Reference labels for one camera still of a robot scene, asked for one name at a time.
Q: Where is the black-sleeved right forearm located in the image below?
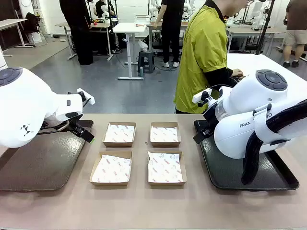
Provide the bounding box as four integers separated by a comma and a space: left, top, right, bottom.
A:
203, 67, 235, 88

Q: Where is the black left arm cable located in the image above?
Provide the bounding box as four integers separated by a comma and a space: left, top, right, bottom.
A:
35, 119, 71, 135

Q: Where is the white standing desk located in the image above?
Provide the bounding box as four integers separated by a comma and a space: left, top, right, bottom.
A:
112, 23, 147, 81

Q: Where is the black tripod pole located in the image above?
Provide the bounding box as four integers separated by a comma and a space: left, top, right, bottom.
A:
255, 0, 276, 56

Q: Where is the person in green jacket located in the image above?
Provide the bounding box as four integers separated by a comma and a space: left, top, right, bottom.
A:
174, 0, 248, 115

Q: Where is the grey background work table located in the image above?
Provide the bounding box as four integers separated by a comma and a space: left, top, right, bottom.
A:
225, 26, 287, 54

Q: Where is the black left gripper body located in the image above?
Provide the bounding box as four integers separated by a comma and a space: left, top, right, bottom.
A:
69, 119, 88, 138

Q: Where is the dark brown serving tray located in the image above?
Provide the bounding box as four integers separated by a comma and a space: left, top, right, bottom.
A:
0, 119, 94, 192

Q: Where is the brown cardboard donut box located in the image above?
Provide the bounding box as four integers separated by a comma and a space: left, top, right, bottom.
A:
150, 122, 182, 147
146, 150, 187, 187
102, 122, 137, 147
89, 150, 133, 187

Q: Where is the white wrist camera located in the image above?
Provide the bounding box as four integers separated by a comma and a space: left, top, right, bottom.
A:
76, 88, 96, 105
192, 88, 216, 107

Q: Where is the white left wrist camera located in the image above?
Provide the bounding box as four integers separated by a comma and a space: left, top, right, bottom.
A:
76, 88, 96, 105

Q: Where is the white plastic bag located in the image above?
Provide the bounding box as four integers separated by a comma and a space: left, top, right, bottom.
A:
138, 39, 149, 53

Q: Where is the large white table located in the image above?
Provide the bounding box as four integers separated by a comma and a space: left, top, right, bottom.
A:
226, 53, 307, 99

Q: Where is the black backpack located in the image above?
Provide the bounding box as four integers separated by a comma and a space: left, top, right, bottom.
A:
24, 12, 41, 34

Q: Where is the grey-topped side desk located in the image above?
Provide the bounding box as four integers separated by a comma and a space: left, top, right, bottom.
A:
0, 18, 27, 48

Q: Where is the large black serving tray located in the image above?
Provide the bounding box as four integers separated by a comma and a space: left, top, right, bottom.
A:
193, 119, 300, 192

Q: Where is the black right arm cable sleeve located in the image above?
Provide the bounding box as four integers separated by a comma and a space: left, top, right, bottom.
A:
241, 98, 307, 185

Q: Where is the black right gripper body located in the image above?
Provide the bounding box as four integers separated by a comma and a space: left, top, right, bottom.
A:
200, 106, 218, 142

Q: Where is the person in brown shirt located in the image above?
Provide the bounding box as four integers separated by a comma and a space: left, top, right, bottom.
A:
282, 0, 307, 68

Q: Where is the tall person in black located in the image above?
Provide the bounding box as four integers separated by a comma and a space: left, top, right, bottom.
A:
59, 0, 94, 66

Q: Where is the grey plastic stool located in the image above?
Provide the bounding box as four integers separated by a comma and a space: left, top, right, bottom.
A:
137, 51, 155, 74

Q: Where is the black-clad person in white sneakers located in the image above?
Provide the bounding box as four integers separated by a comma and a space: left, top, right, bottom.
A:
153, 0, 185, 68

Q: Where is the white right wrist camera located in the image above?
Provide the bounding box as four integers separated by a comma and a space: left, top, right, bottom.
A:
192, 88, 216, 107

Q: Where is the seated person in black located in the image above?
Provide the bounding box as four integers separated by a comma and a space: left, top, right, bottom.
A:
93, 0, 118, 24

